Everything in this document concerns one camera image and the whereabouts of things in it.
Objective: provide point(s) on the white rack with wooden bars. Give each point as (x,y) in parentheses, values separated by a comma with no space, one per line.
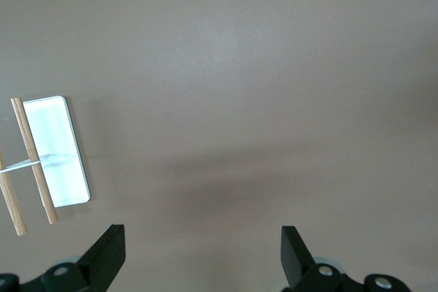
(54,152)

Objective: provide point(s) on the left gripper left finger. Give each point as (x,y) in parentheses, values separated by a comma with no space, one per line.
(99,264)

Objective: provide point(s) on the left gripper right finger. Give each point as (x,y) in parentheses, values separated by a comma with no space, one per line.
(297,264)

